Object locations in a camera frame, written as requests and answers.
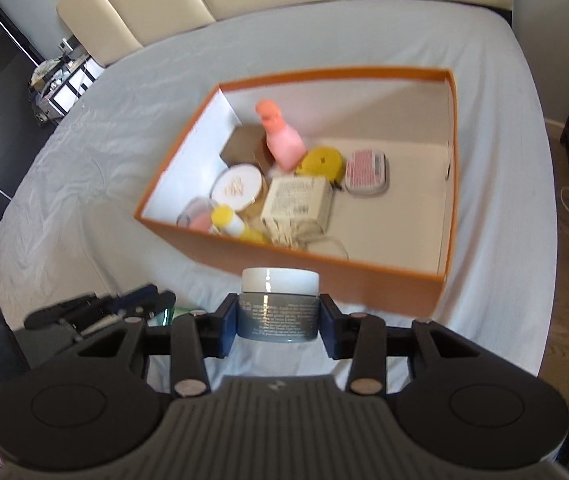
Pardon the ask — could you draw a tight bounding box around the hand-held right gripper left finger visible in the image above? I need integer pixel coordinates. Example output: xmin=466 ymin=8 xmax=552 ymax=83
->
xmin=77 ymin=294 xmax=240 ymax=397

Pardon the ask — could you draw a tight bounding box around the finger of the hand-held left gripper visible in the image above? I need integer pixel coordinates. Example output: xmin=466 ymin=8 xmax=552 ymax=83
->
xmin=78 ymin=284 xmax=176 ymax=336
xmin=23 ymin=296 xmax=115 ymax=332

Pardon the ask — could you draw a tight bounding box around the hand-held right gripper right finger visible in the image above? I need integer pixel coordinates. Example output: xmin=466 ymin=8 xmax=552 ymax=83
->
xmin=317 ymin=294 xmax=471 ymax=395

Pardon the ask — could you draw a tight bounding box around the grey jar with white lid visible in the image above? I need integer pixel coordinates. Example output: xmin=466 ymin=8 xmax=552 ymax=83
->
xmin=236 ymin=267 xmax=321 ymax=344

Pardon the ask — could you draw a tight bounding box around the orange cardboard box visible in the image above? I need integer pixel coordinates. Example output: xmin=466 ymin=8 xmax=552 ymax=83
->
xmin=133 ymin=66 xmax=461 ymax=319

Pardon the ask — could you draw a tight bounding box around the white printed carton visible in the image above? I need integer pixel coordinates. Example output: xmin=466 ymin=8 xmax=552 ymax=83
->
xmin=260 ymin=175 xmax=335 ymax=234

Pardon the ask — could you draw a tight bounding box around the green packet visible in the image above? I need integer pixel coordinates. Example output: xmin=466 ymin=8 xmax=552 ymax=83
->
xmin=158 ymin=305 xmax=192 ymax=322

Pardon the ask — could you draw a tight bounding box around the clear plastic jar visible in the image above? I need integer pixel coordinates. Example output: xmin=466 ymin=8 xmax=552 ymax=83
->
xmin=176 ymin=197 xmax=221 ymax=232

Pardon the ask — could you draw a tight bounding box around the yellow capped bottle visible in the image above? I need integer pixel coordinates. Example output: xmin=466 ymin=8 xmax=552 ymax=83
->
xmin=209 ymin=205 xmax=271 ymax=245

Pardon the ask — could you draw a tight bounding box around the round white compact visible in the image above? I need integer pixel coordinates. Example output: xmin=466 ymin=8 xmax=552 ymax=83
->
xmin=211 ymin=164 xmax=268 ymax=212

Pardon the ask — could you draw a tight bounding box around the pink and white oval tin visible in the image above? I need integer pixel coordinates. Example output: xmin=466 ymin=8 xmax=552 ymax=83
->
xmin=343 ymin=148 xmax=391 ymax=195

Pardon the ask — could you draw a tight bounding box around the yellow round disc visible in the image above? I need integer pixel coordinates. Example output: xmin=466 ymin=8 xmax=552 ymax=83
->
xmin=295 ymin=145 xmax=348 ymax=182

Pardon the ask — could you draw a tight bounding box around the brown cardboard box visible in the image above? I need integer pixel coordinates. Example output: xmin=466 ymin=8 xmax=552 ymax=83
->
xmin=219 ymin=124 xmax=276 ymax=173

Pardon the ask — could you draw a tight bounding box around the pink bottle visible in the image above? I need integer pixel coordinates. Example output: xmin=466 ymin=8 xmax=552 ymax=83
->
xmin=255 ymin=99 xmax=308 ymax=174

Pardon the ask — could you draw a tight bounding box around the cluttered white nightstand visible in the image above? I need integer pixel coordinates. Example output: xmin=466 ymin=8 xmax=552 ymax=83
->
xmin=28 ymin=37 xmax=106 ymax=127

